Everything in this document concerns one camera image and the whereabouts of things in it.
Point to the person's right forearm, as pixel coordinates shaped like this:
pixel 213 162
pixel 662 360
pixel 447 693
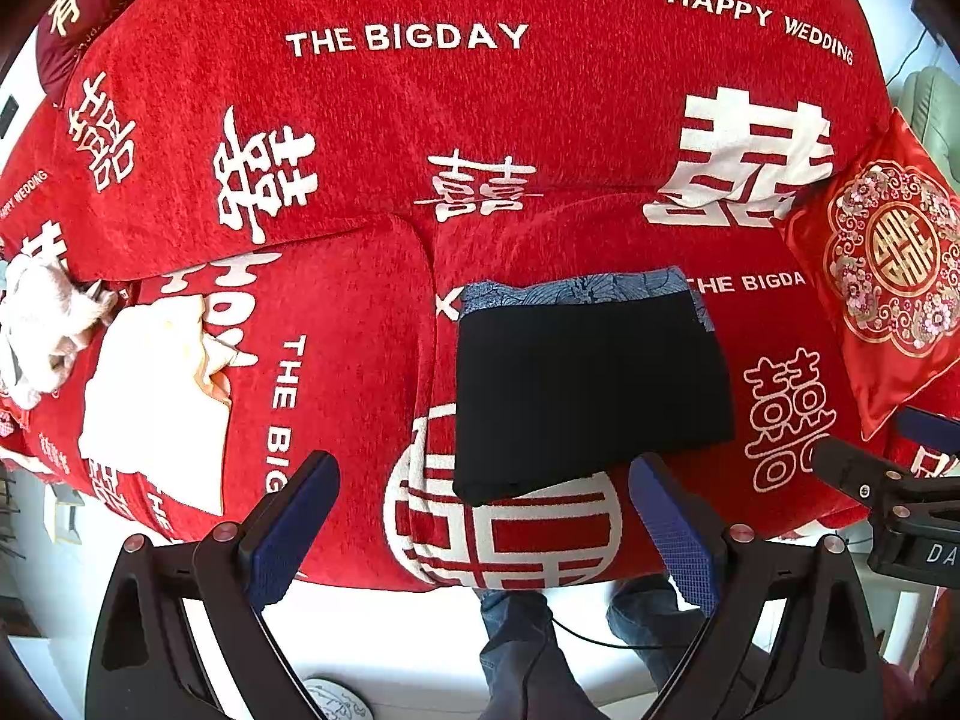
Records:
pixel 926 694

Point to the black pants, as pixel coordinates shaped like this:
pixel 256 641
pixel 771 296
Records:
pixel 585 390

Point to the white fluffy cloth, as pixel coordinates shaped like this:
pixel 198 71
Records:
pixel 45 315

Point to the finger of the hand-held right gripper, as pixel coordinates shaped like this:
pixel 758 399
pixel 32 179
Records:
pixel 930 426
pixel 855 469

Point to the person's right leg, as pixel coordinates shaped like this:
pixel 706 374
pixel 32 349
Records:
pixel 652 622

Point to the green chair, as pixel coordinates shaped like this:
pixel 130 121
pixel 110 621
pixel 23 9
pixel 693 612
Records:
pixel 934 112

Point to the folded cream cloth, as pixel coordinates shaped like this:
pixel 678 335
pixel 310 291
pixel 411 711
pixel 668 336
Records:
pixel 157 405

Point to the dark red cushion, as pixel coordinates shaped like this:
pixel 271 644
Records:
pixel 97 7

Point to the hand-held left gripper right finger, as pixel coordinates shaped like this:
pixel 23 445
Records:
pixel 675 532

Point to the red embroidered cushion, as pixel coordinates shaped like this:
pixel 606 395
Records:
pixel 892 255

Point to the round white patterned disc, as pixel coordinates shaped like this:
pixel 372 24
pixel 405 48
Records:
pixel 341 701

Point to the person's leg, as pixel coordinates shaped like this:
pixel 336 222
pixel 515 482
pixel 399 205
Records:
pixel 525 652
pixel 652 622

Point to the person's left leg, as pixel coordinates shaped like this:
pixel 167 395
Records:
pixel 525 652

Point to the red printed sofa cover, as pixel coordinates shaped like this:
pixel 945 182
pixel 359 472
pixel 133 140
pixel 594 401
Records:
pixel 525 90

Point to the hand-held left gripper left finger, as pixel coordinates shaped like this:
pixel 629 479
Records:
pixel 292 532

